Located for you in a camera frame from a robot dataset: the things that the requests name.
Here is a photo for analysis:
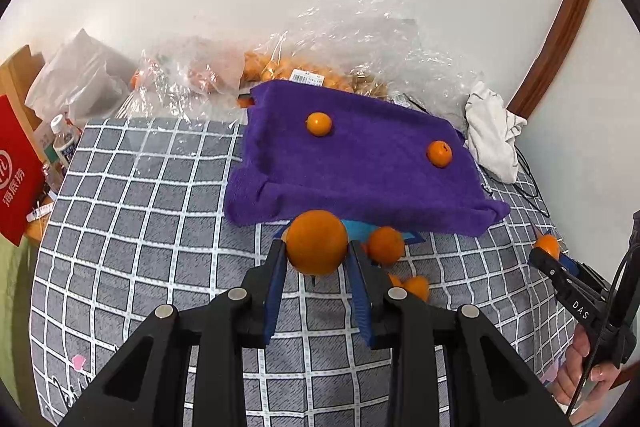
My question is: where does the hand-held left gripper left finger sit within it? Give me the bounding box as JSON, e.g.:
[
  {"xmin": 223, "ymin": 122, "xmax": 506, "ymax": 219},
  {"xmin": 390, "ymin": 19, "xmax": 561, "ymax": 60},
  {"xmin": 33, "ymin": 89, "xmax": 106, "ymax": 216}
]
[{"xmin": 60, "ymin": 237, "xmax": 289, "ymax": 427}]

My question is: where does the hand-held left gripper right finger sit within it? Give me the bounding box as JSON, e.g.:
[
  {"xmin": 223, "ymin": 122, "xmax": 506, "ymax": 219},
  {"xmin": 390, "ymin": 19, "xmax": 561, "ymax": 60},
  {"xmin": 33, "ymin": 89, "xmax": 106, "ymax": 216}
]
[{"xmin": 348, "ymin": 239, "xmax": 573, "ymax": 427}]

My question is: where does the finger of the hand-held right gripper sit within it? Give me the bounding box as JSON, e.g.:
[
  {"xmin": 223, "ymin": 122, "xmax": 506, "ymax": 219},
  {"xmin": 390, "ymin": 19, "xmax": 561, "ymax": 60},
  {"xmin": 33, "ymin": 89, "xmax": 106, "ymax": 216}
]
[
  {"xmin": 560, "ymin": 255, "xmax": 609, "ymax": 304},
  {"xmin": 529, "ymin": 248, "xmax": 609, "ymax": 339}
]

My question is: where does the large orange with stem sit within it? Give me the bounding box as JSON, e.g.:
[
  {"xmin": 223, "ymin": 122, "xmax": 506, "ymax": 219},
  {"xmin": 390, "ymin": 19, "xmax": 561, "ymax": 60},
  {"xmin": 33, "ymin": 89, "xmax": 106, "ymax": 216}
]
[{"xmin": 286, "ymin": 209, "xmax": 349, "ymax": 276}]

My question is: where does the person's right hand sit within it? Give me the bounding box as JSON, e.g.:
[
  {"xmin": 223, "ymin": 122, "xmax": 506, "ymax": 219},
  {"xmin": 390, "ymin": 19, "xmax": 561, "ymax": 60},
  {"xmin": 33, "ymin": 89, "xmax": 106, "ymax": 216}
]
[{"xmin": 552, "ymin": 324, "xmax": 622, "ymax": 414}]

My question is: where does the blue paper sheet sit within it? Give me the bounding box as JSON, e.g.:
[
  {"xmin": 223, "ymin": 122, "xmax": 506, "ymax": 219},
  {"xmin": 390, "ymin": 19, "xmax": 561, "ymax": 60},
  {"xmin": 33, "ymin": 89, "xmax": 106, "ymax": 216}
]
[{"xmin": 340, "ymin": 217, "xmax": 426, "ymax": 249}]

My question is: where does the purple towel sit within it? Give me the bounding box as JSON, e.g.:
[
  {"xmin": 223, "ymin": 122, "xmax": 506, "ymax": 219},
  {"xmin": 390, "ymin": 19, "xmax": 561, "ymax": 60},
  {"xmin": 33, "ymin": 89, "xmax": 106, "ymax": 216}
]
[{"xmin": 223, "ymin": 80, "xmax": 511, "ymax": 238}]

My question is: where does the small tangerine with dark mark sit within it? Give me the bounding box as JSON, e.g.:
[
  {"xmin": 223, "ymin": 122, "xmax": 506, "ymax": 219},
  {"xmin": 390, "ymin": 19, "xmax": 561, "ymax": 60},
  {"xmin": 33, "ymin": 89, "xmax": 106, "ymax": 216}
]
[{"xmin": 426, "ymin": 140, "xmax": 453, "ymax": 168}]

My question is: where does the white cloth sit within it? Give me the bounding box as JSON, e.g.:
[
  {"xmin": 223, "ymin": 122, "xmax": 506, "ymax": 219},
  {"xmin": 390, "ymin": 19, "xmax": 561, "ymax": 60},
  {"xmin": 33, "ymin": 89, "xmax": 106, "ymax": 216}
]
[{"xmin": 465, "ymin": 81, "xmax": 529, "ymax": 184}]

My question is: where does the round orange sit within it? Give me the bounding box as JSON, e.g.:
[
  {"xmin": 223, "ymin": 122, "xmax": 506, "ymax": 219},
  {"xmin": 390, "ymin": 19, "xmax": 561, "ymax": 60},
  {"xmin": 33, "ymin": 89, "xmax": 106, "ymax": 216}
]
[{"xmin": 306, "ymin": 111, "xmax": 333, "ymax": 138}]

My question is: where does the pile of small oranges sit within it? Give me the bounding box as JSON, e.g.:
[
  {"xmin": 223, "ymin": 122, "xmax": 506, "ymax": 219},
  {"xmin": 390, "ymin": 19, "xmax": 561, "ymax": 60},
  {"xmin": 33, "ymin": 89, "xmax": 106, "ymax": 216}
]
[{"xmin": 242, "ymin": 49, "xmax": 386, "ymax": 98}]

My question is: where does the crumpled clear plastic bag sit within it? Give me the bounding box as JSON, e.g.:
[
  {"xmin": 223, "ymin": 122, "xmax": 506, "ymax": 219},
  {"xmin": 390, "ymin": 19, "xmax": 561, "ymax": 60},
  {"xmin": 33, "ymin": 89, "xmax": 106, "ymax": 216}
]
[{"xmin": 127, "ymin": 34, "xmax": 251, "ymax": 120}]

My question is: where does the large clear plastic bag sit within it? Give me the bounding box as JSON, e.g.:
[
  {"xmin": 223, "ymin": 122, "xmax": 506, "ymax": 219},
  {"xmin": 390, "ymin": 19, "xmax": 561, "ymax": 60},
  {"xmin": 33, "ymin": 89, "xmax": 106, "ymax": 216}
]
[{"xmin": 240, "ymin": 0, "xmax": 483, "ymax": 130}]

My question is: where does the clear water bottle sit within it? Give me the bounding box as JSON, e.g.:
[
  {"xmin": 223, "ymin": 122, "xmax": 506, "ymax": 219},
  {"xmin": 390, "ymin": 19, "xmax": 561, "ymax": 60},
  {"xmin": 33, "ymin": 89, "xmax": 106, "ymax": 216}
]
[{"xmin": 50, "ymin": 114, "xmax": 82, "ymax": 168}]

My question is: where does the red paper bag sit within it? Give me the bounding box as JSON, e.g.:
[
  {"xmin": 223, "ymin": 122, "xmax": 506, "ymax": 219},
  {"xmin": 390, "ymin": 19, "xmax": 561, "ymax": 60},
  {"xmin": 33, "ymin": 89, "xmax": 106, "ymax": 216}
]
[{"xmin": 0, "ymin": 94, "xmax": 47, "ymax": 248}]

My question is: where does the white plastic bag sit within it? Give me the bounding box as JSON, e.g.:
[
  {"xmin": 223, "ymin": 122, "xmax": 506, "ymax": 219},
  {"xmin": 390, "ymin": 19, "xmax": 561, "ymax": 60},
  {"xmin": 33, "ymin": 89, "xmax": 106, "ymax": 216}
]
[{"xmin": 25, "ymin": 28, "xmax": 132, "ymax": 124}]

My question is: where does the brown cardboard box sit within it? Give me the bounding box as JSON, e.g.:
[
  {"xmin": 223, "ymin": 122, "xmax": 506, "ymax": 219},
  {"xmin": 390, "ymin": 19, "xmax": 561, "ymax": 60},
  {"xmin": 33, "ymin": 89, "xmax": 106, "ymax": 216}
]
[{"xmin": 0, "ymin": 45, "xmax": 47, "ymax": 132}]

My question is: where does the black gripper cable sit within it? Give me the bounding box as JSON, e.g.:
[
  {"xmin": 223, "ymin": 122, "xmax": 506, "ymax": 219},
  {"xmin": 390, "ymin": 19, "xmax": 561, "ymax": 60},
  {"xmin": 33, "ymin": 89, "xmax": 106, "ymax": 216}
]
[{"xmin": 570, "ymin": 242, "xmax": 640, "ymax": 408}]

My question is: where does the thin black cable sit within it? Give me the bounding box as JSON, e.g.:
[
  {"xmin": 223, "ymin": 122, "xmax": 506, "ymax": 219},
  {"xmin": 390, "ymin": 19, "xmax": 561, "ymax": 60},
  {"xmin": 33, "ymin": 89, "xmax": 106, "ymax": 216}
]
[{"xmin": 514, "ymin": 146, "xmax": 550, "ymax": 219}]

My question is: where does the brown wooden door frame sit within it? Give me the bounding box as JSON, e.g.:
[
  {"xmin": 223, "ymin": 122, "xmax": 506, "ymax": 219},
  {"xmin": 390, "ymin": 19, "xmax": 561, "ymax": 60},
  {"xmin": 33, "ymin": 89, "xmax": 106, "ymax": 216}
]
[{"xmin": 507, "ymin": 0, "xmax": 599, "ymax": 128}]

